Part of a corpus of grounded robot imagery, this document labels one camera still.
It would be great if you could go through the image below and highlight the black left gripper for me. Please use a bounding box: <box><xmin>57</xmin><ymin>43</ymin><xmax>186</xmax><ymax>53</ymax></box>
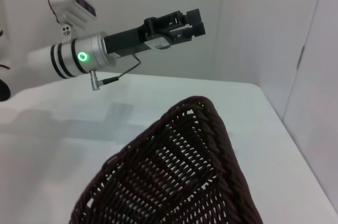
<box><xmin>104</xmin><ymin>8</ymin><xmax>206</xmax><ymax>58</ymax></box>

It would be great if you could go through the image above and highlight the dark brown woven basket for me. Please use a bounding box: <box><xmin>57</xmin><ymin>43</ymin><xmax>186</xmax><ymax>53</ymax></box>
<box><xmin>69</xmin><ymin>96</ymin><xmax>264</xmax><ymax>224</ymax></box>

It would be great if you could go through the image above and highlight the black robot torso base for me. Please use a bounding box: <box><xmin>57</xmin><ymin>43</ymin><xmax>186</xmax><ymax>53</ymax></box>
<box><xmin>0</xmin><ymin>78</ymin><xmax>12</xmax><ymax>102</ymax></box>

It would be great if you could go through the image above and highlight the black cable with silver plug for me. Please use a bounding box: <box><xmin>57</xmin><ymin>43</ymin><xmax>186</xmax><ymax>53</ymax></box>
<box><xmin>91</xmin><ymin>54</ymin><xmax>142</xmax><ymax>91</ymax></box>

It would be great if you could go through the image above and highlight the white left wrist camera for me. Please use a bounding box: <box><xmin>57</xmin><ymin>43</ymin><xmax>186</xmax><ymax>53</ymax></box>
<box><xmin>48</xmin><ymin>0</ymin><xmax>98</xmax><ymax>44</ymax></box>

